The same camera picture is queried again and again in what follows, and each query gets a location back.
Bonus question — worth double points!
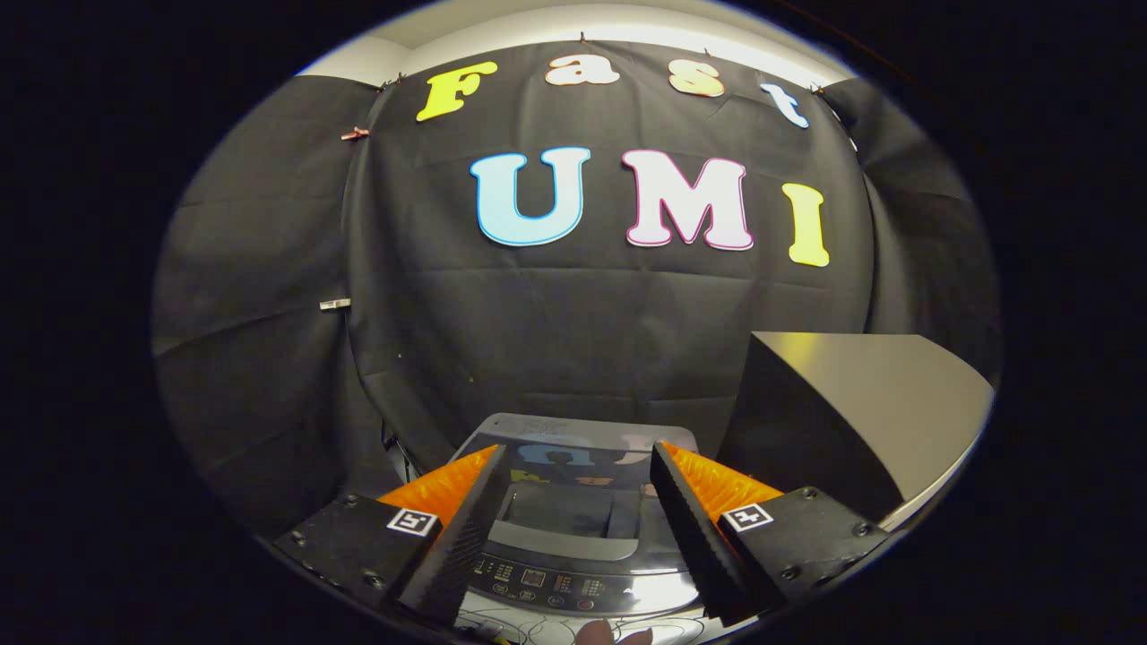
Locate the grey cabinet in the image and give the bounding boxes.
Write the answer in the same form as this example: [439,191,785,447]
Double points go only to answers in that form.
[717,331,996,531]

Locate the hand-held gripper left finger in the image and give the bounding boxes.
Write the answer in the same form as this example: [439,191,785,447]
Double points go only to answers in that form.
[272,444,510,631]

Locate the grey top-load washing machine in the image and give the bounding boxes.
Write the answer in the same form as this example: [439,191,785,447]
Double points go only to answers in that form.
[448,412,711,645]

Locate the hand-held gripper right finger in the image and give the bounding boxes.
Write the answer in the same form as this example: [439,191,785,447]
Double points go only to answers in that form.
[650,441,893,628]

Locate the black backdrop cloth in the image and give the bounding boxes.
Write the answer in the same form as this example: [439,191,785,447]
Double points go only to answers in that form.
[152,40,1003,538]

